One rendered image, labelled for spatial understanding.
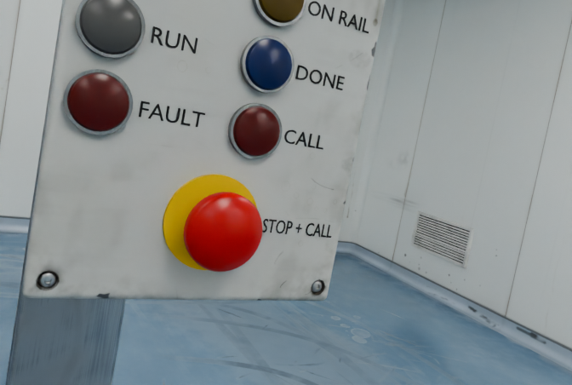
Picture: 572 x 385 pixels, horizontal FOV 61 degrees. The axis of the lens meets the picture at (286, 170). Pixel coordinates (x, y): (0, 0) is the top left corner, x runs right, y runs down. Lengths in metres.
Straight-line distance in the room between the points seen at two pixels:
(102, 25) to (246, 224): 0.11
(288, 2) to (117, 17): 0.09
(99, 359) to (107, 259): 0.10
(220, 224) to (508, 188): 3.48
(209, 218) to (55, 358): 0.15
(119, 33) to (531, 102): 3.52
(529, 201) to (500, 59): 1.08
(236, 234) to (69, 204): 0.08
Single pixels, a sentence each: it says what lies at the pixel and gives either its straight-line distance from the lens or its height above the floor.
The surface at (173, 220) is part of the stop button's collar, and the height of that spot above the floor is 0.97.
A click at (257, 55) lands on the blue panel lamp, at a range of 0.26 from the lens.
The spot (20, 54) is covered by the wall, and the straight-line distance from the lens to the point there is 3.84.
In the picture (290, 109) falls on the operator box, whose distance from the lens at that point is 0.27.
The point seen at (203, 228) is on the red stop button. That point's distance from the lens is 0.23.
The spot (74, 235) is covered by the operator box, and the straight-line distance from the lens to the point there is 0.25.
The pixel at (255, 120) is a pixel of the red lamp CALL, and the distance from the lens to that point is 0.26.
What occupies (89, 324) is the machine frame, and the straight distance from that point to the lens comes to 0.34.
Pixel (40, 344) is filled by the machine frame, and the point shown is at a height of 0.87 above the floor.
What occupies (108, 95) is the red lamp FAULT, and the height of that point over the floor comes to 1.03.
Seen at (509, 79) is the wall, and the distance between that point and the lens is 3.84.
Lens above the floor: 1.02
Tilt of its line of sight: 4 degrees down
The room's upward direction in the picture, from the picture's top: 11 degrees clockwise
